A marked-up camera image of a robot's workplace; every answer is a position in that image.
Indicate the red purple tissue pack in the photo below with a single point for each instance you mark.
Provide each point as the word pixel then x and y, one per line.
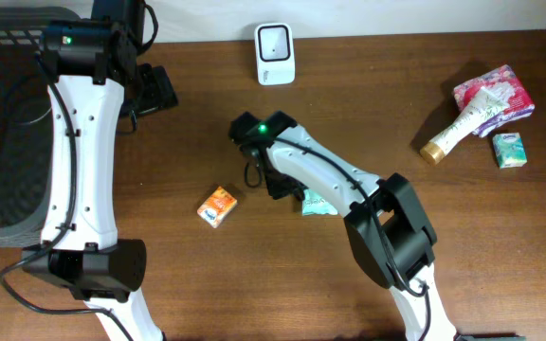
pixel 521 104

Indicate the teal Kleenex tissue pack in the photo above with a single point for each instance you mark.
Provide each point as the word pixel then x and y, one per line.
pixel 509 150

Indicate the orange tissue pack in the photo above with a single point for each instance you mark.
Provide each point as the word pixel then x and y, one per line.
pixel 216 207

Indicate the grey plastic mesh basket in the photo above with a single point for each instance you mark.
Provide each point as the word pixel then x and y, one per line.
pixel 26 136

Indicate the white conditioner tube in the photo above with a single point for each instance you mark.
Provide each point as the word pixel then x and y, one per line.
pixel 487 103

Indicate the white barcode scanner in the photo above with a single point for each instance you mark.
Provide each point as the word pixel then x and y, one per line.
pixel 275 56

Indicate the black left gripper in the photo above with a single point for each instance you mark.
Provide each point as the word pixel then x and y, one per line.
pixel 159 89

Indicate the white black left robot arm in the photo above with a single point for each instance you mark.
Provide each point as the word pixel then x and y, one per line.
pixel 94 79

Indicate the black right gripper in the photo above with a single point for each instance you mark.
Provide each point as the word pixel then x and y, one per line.
pixel 274 183

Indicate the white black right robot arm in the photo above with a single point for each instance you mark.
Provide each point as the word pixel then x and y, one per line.
pixel 390 234

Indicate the teal wet wipes pack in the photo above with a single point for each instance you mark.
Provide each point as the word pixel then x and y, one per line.
pixel 314 204

